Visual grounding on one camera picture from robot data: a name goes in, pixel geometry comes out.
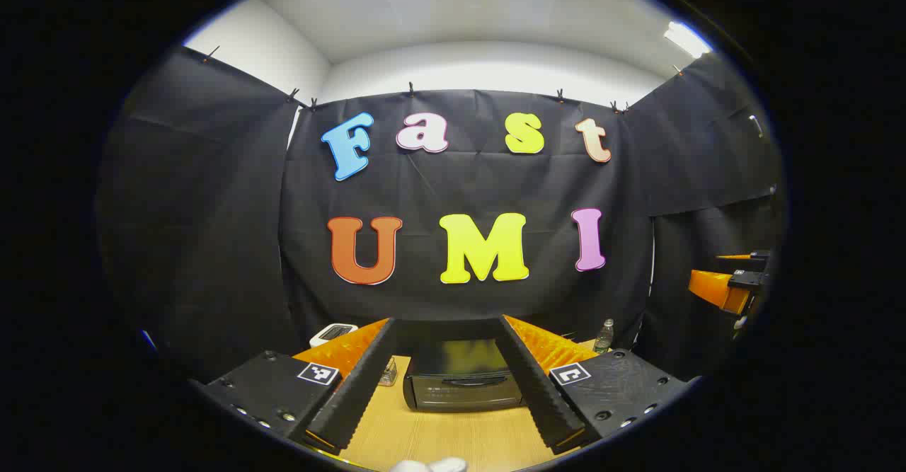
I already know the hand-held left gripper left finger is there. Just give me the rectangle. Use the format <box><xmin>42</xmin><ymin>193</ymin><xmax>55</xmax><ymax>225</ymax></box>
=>
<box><xmin>200</xmin><ymin>318</ymin><xmax>398</xmax><ymax>456</ymax></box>

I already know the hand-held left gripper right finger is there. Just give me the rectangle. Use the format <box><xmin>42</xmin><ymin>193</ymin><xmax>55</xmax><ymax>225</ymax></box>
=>
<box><xmin>498</xmin><ymin>314</ymin><xmax>701</xmax><ymax>456</ymax></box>

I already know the black electric oven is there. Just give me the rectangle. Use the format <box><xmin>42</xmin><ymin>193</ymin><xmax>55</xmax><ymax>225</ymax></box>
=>
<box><xmin>391</xmin><ymin>318</ymin><xmax>532</xmax><ymax>414</ymax></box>

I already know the white toaster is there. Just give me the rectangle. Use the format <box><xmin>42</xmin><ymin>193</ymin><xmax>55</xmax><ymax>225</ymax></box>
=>
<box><xmin>309</xmin><ymin>323</ymin><xmax>359</xmax><ymax>348</ymax></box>

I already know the black backdrop cloth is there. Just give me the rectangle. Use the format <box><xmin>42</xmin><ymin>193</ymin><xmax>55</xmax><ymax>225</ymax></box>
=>
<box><xmin>96</xmin><ymin>46</ymin><xmax>783</xmax><ymax>388</ymax></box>

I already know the ceiling light panel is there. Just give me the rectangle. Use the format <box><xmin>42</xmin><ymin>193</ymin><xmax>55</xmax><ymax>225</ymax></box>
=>
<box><xmin>664</xmin><ymin>21</ymin><xmax>712</xmax><ymax>59</ymax></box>

